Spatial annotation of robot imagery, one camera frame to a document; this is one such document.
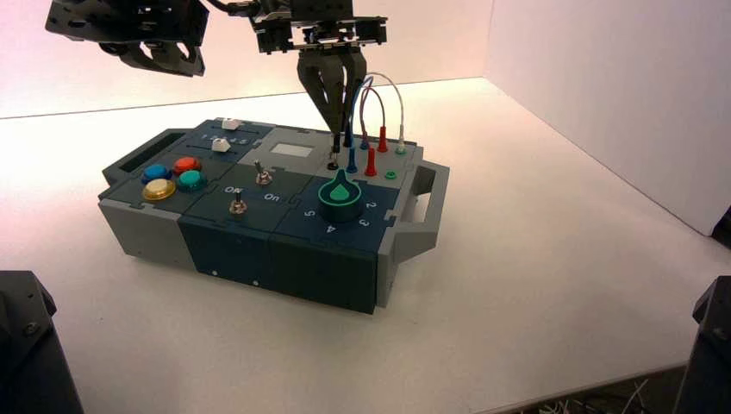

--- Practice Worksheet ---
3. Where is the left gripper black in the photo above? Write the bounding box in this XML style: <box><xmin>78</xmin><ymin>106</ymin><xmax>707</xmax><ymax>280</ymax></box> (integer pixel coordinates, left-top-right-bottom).
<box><xmin>45</xmin><ymin>0</ymin><xmax>210</xmax><ymax>78</ymax></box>

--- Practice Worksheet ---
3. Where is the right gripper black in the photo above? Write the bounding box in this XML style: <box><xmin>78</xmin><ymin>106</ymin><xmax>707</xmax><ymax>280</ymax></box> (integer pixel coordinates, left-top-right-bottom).
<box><xmin>251</xmin><ymin>0</ymin><xmax>388</xmax><ymax>135</ymax></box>

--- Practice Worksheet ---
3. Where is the black banana plug wire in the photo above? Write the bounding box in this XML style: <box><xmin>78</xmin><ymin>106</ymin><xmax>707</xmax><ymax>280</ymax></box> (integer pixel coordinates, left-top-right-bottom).
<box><xmin>329</xmin><ymin>85</ymin><xmax>355</xmax><ymax>158</ymax></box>

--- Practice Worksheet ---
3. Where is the white rectangular display screen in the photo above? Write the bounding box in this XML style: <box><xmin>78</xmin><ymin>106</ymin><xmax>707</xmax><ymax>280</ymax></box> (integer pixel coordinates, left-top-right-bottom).
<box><xmin>270</xmin><ymin>143</ymin><xmax>316</xmax><ymax>160</ymax></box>

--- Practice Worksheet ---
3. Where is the red round push button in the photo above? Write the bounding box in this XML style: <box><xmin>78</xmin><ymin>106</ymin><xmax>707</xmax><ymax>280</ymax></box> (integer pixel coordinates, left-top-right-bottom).
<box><xmin>172</xmin><ymin>156</ymin><xmax>203</xmax><ymax>177</ymax></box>

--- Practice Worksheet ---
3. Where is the blue round push button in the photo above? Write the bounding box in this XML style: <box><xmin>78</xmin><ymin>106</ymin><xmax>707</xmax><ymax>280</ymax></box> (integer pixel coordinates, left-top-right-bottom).
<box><xmin>141</xmin><ymin>164</ymin><xmax>173</xmax><ymax>184</ymax></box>

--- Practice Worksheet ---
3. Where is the teal round push button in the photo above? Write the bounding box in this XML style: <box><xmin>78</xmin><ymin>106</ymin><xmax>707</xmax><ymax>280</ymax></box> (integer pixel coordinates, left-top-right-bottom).
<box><xmin>176</xmin><ymin>170</ymin><xmax>209</xmax><ymax>193</ymax></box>

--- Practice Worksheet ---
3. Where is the green and teal rotary knob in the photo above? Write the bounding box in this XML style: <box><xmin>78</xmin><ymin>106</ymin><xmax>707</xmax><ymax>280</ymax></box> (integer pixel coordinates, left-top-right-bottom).
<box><xmin>317</xmin><ymin>168</ymin><xmax>365</xmax><ymax>224</ymax></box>

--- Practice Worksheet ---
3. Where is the yellow round push button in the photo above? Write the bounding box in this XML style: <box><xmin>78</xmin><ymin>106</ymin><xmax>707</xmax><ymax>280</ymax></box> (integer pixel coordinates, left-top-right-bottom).
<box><xmin>141</xmin><ymin>179</ymin><xmax>178</xmax><ymax>203</ymax></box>

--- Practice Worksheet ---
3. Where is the grey and teal control box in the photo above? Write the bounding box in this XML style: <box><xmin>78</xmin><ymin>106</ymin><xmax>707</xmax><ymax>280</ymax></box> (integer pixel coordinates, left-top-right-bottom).
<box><xmin>97</xmin><ymin>118</ymin><xmax>451</xmax><ymax>316</ymax></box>

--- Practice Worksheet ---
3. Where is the blue banana plug wire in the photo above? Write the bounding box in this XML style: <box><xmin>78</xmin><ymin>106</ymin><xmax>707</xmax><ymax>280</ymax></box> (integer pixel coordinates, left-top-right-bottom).
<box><xmin>345</xmin><ymin>77</ymin><xmax>375</xmax><ymax>175</ymax></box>

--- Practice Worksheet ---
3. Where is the white banana plug wire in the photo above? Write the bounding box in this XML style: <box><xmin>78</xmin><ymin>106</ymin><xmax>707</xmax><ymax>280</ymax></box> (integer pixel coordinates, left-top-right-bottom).
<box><xmin>368</xmin><ymin>72</ymin><xmax>408</xmax><ymax>154</ymax></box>

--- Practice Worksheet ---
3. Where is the red banana plug wire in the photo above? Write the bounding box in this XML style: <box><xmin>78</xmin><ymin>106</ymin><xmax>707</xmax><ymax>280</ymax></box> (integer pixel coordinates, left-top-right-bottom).
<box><xmin>360</xmin><ymin>86</ymin><xmax>390</xmax><ymax>178</ymax></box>

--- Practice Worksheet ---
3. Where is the dark object at wall edge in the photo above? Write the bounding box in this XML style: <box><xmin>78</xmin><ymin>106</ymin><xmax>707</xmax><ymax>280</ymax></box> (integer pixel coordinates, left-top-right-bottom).
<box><xmin>710</xmin><ymin>206</ymin><xmax>731</xmax><ymax>251</ymax></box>

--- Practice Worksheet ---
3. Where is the thin white cable bundle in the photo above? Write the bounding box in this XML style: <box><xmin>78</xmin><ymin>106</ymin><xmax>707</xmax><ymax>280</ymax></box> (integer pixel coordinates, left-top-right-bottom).
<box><xmin>534</xmin><ymin>378</ymin><xmax>653</xmax><ymax>414</ymax></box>

